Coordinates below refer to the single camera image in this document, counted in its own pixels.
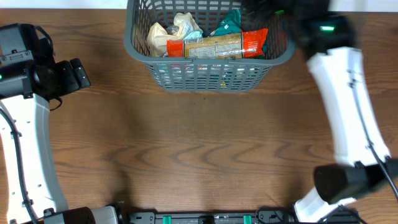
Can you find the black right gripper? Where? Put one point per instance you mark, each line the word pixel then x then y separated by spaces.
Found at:
pixel 259 7

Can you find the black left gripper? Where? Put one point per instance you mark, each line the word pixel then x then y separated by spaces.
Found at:
pixel 80 73

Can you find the orange spaghetti package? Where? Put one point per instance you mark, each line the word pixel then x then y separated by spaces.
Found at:
pixel 203 48

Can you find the light teal small packet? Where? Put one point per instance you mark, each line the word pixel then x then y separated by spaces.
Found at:
pixel 194 35

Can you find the beige Pantree snack bag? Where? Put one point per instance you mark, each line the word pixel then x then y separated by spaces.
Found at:
pixel 158 36

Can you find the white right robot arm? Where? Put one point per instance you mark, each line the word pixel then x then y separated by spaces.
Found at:
pixel 363 162

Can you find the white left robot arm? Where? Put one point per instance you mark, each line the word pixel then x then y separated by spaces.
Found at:
pixel 35 195

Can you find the green coffee snack bag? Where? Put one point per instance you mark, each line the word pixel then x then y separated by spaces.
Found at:
pixel 228 25

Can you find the grey plastic basket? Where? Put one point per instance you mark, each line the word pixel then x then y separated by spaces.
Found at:
pixel 241 74

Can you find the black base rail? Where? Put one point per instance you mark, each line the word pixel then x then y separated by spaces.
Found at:
pixel 263 215

